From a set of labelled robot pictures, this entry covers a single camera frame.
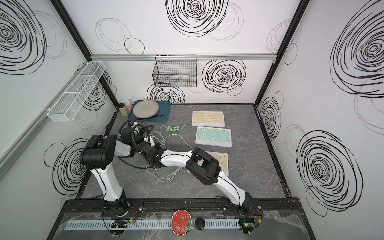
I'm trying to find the white charging cable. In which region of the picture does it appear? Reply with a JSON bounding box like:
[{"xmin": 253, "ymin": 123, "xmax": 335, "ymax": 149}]
[{"xmin": 145, "ymin": 133, "xmax": 193, "ymax": 183}]

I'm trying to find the green charging cable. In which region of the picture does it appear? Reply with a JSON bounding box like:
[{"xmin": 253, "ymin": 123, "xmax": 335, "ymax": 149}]
[{"xmin": 158, "ymin": 123, "xmax": 193, "ymax": 142}]

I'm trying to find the yellow wireless keyboard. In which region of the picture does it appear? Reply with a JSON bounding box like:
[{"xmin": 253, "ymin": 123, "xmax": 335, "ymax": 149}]
[
  {"xmin": 192, "ymin": 111, "xmax": 225, "ymax": 127},
  {"xmin": 208, "ymin": 152, "xmax": 229, "ymax": 177}
]

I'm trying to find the green wireless keyboard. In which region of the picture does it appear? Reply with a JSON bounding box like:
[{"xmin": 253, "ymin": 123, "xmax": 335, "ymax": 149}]
[{"xmin": 195, "ymin": 126, "xmax": 232, "ymax": 148}]

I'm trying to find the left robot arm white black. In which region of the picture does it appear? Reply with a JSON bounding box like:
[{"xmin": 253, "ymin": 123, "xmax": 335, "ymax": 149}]
[{"xmin": 80, "ymin": 120, "xmax": 156, "ymax": 208}]

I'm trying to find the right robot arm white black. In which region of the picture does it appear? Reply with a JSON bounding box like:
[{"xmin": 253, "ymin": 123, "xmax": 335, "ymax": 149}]
[{"xmin": 130, "ymin": 124, "xmax": 255, "ymax": 215}]

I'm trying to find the grey round plate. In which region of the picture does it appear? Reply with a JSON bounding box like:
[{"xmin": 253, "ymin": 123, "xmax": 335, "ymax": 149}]
[{"xmin": 133, "ymin": 100, "xmax": 160, "ymax": 119}]

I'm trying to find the teal tray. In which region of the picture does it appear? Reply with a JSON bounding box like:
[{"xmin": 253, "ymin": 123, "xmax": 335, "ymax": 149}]
[{"xmin": 129, "ymin": 100, "xmax": 171, "ymax": 122}]

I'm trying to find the red round emergency button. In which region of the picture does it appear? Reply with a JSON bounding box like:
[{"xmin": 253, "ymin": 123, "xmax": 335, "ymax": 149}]
[{"xmin": 171, "ymin": 210, "xmax": 193, "ymax": 236}]

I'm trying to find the black round knob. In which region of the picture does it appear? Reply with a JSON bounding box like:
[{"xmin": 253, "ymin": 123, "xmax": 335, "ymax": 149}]
[{"xmin": 195, "ymin": 218, "xmax": 206, "ymax": 231}]

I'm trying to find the white wire wall shelf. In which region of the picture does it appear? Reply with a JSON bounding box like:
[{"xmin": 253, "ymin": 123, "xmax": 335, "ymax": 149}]
[{"xmin": 47, "ymin": 62, "xmax": 106, "ymax": 122}]

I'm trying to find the black wire wall basket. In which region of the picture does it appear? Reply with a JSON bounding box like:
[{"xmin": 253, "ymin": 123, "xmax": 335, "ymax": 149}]
[{"xmin": 152, "ymin": 55, "xmax": 198, "ymax": 87}]

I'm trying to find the white slotted cable duct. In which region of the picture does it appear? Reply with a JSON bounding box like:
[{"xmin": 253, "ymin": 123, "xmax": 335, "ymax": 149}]
[{"xmin": 62, "ymin": 219, "xmax": 241, "ymax": 231}]

